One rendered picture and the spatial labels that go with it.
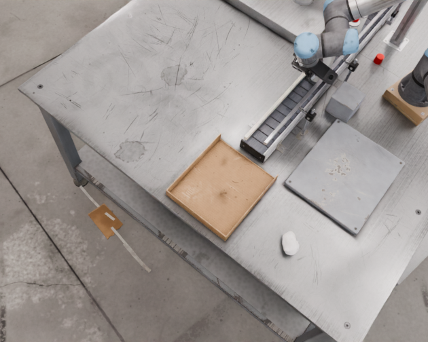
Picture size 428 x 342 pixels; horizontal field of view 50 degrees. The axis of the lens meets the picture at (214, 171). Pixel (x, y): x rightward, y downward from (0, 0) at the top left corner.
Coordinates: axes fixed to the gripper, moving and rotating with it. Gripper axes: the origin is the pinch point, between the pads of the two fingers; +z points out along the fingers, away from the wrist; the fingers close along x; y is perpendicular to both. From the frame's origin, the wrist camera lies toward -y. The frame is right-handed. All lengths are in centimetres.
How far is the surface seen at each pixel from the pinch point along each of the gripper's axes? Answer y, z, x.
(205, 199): 2, -23, 59
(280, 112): 1.9, -4.7, 19.0
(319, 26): 14.0, 18.6, -21.4
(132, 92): 52, -14, 45
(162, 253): 19, 46, 107
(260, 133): 2.1, -10.9, 29.7
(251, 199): -10, -18, 50
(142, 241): 31, 45, 109
